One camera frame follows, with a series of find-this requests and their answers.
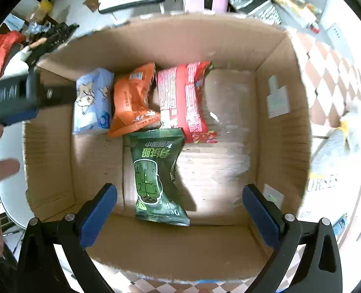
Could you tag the black and white patterned cloth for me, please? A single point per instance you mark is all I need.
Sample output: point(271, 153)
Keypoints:
point(253, 3)

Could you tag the green snack packet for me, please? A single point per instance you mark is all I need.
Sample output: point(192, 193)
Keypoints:
point(153, 171)

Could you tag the white paper sheet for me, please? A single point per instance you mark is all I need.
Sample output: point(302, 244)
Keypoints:
point(335, 32)

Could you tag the white plastic bag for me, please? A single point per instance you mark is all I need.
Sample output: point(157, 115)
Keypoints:
point(330, 152)

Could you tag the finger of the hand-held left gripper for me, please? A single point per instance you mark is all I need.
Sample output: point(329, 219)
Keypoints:
point(53, 38)
point(59, 96)

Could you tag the person's left hand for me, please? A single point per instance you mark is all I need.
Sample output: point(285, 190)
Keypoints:
point(1, 171)

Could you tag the orange snack packet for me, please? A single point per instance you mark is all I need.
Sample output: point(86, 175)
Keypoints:
point(131, 100)

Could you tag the light blue tissue packet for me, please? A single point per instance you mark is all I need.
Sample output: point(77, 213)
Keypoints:
point(91, 103)

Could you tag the yellow snack packets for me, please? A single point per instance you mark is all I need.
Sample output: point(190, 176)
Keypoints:
point(296, 6)

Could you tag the brown cardboard box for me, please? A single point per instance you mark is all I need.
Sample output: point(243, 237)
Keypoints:
point(223, 164)

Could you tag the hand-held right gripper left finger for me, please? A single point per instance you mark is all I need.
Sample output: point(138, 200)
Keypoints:
point(96, 216)

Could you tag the red plastic bag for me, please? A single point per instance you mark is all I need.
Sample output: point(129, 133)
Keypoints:
point(0, 52)

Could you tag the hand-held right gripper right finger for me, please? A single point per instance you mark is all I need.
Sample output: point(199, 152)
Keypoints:
point(259, 216)

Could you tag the red snack packet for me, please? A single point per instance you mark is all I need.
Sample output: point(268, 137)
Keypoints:
point(182, 97)

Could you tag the brown cardboard scrap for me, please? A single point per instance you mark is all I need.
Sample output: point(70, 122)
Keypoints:
point(91, 2)

